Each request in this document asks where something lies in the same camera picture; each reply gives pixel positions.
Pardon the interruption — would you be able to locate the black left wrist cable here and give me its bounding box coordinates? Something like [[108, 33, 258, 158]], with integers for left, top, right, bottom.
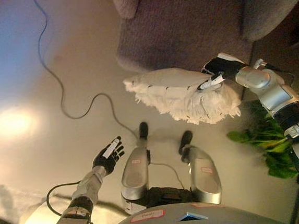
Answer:
[[44, 181, 83, 218]]

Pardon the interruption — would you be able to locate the grey fabric armchair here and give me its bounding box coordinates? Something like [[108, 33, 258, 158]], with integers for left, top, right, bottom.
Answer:
[[110, 0, 299, 80]]

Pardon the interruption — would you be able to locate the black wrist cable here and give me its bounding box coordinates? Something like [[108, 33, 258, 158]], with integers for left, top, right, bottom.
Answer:
[[44, 181, 83, 218], [255, 56, 297, 87]]

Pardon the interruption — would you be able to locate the thin dark floor cable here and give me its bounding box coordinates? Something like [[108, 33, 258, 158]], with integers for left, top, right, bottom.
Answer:
[[32, 0, 186, 201]]

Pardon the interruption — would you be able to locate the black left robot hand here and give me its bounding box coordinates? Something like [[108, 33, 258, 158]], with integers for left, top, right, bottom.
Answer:
[[90, 135, 126, 176]]

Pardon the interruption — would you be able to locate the silver right robot leg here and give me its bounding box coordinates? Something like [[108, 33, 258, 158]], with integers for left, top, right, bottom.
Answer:
[[177, 127, 224, 208]]

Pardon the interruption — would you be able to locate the beige fringed pillow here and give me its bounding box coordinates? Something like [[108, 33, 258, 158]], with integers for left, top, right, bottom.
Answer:
[[122, 61, 243, 132]]

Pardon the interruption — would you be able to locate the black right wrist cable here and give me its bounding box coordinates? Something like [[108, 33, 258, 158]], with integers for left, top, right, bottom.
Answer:
[[255, 56, 297, 87]]

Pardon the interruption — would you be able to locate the green leafy plant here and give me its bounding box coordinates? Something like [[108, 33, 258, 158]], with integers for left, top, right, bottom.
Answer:
[[224, 98, 299, 184]]

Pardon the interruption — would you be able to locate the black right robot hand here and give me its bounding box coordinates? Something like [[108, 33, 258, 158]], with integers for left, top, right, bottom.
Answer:
[[194, 51, 250, 91]]

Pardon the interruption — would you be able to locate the grey robot torso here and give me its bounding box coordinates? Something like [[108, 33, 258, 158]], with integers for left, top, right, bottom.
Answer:
[[91, 175, 288, 224]]

